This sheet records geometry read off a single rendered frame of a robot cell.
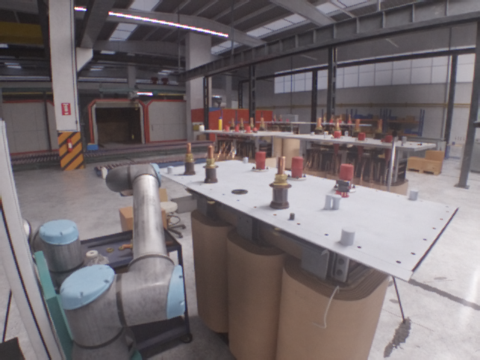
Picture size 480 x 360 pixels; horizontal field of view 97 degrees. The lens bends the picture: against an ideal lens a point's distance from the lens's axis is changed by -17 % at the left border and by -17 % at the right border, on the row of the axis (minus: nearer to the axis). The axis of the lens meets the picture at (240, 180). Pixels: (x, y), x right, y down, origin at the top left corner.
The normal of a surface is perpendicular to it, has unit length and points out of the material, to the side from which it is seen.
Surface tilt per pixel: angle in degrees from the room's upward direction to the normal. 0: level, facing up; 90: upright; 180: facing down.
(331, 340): 90
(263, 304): 90
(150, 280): 23
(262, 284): 90
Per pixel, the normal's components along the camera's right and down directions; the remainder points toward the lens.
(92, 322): 0.34, 0.22
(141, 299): 0.29, -0.33
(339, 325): -0.17, 0.22
